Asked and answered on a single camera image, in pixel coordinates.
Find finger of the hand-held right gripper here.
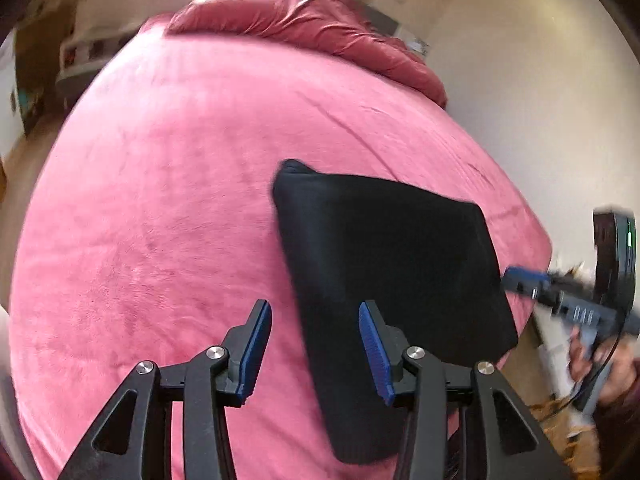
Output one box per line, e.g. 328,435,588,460
501,266,556,307

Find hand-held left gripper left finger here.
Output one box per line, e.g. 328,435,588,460
57,299,273,480

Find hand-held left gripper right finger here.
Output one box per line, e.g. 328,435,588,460
358,300,576,480

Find black pants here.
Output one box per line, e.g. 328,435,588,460
271,158,519,466

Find person's right forearm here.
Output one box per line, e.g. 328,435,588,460
592,380,640,480

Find person's right hand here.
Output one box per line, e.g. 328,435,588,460
567,335,640,406

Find pink fleece blanket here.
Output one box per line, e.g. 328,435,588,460
9,12,553,480

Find dark pink pillow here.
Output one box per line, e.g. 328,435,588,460
167,0,448,108

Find grey bedside shelf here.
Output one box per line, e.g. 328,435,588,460
54,25,132,92

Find black cable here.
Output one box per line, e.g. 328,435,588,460
530,305,632,412

